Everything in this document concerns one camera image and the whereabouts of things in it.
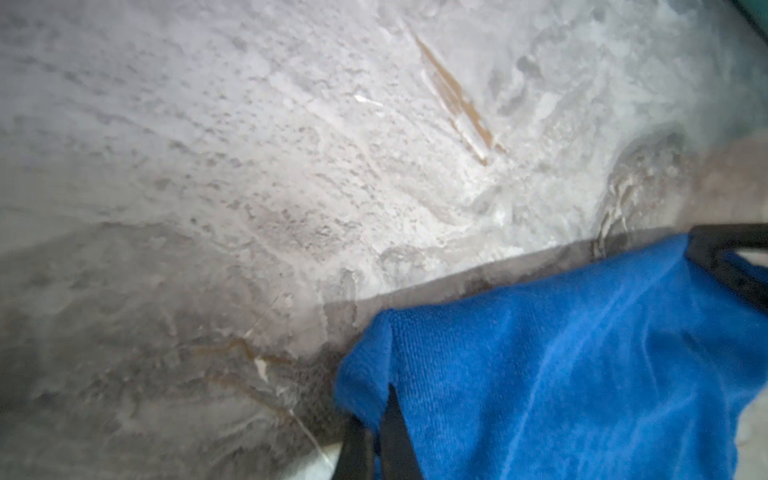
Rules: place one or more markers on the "teal plastic basket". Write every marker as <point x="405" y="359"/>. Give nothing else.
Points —
<point x="755" y="12"/>

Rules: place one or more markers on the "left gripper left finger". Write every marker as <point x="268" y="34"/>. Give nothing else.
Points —
<point x="356" y="460"/>

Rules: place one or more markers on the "blue towel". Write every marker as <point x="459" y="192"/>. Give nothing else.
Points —
<point x="635" y="367"/>

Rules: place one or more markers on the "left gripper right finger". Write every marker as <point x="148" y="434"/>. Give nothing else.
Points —
<point x="397" y="456"/>

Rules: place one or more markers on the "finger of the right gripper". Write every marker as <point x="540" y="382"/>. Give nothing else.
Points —
<point x="735" y="255"/>

